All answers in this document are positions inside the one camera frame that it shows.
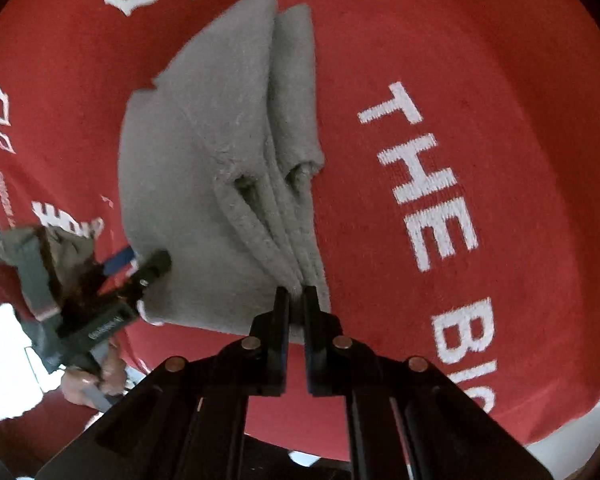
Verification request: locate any green-grey cloth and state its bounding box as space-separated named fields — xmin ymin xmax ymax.
xmin=0 ymin=226 xmax=96 ymax=370

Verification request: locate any grey knit sweater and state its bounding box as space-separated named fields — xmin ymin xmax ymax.
xmin=118 ymin=0 xmax=330 ymax=335

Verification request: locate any red blanket white lettering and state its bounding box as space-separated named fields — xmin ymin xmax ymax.
xmin=0 ymin=0 xmax=600 ymax=444

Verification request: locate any person's left hand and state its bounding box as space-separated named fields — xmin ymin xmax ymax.
xmin=60 ymin=339 xmax=128 ymax=412

